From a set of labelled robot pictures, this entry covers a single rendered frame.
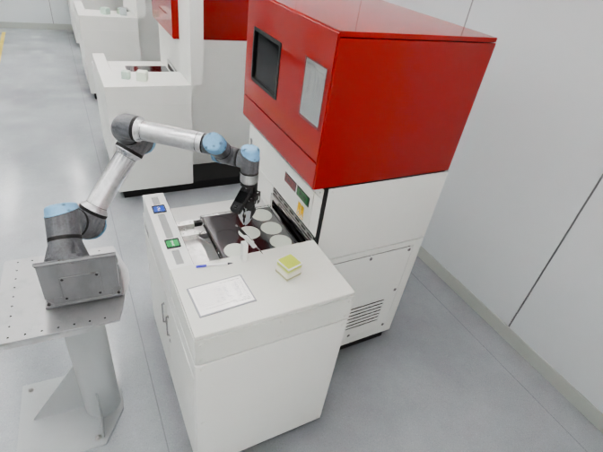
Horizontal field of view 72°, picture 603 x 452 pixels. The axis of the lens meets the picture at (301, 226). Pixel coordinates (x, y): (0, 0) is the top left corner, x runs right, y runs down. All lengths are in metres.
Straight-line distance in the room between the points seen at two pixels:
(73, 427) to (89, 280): 0.93
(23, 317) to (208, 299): 0.66
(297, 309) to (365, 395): 1.13
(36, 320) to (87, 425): 0.81
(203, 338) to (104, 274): 0.49
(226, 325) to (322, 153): 0.72
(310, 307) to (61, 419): 1.42
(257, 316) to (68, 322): 0.68
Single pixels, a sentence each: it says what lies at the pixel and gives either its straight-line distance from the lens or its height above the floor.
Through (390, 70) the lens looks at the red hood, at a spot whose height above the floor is 1.69.
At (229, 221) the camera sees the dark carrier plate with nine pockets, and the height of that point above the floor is 0.90.
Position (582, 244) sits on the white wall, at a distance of 2.74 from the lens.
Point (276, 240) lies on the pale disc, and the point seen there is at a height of 0.90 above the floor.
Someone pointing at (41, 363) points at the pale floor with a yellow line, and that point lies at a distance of 2.73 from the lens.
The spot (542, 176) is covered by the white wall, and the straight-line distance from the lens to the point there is 2.79.
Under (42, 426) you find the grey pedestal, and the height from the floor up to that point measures 0.01.
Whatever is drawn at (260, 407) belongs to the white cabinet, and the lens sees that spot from 1.94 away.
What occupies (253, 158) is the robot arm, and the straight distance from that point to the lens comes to 1.65.
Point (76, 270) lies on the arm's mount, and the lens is 1.69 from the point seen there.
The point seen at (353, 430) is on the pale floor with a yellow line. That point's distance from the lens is 2.42.
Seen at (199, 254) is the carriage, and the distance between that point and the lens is 1.84.
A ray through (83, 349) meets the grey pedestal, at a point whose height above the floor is 0.53.
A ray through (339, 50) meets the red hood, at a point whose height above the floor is 1.76.
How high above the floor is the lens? 2.06
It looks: 35 degrees down
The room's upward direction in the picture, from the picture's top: 9 degrees clockwise
